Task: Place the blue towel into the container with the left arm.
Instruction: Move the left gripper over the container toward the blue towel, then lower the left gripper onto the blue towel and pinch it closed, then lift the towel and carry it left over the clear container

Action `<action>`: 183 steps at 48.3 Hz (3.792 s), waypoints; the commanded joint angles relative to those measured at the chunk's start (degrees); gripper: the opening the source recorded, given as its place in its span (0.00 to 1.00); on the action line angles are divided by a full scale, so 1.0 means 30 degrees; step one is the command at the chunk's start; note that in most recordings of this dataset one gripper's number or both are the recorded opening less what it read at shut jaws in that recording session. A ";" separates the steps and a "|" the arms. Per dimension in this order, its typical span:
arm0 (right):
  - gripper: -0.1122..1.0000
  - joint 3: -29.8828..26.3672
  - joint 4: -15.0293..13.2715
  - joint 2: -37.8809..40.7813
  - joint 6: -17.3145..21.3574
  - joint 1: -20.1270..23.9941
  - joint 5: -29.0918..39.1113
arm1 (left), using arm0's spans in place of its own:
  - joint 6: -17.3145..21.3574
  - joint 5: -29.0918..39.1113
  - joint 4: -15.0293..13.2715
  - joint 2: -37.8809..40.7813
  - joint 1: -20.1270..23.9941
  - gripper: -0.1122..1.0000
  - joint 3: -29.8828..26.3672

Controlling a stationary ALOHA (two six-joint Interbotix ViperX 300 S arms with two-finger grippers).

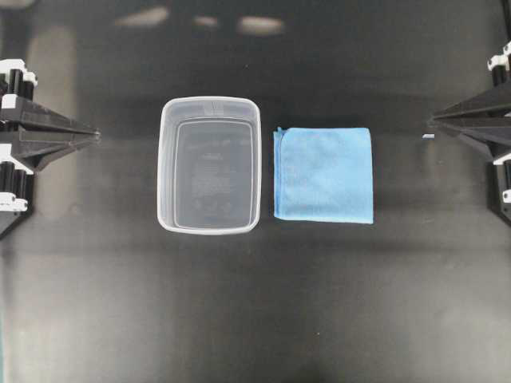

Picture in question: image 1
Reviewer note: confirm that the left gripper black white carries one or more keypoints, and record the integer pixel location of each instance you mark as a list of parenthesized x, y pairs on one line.
[(25, 152)]

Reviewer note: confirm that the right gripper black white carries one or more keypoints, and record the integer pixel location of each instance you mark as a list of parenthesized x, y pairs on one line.
[(483, 122)]

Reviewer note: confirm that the clear plastic container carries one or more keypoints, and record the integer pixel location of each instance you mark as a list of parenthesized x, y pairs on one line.
[(209, 170)]

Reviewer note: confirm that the blue folded towel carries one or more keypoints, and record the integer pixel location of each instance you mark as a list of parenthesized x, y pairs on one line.
[(323, 175)]

